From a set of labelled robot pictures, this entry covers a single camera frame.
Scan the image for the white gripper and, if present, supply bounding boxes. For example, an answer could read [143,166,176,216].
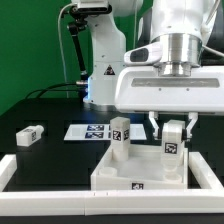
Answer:
[115,44,224,140]

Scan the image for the white square table top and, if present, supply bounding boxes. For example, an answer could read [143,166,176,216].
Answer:
[91,144,188,190]

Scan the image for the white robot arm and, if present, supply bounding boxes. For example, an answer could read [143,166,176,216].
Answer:
[70,0,224,124]

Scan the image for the white U-shaped border fence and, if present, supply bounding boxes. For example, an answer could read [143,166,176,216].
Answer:
[0,154,224,216]

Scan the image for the white fiducial marker plate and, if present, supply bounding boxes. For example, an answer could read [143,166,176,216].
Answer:
[64,124,146,141]

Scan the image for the black cables on table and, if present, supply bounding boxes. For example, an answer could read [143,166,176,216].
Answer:
[24,79,89,100]

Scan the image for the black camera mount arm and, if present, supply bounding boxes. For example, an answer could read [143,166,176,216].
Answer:
[66,6,89,86]

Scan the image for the white camera box top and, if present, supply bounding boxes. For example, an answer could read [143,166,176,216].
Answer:
[77,0,110,14]

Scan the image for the white hanging cable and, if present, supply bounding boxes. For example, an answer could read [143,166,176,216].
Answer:
[57,4,72,99]

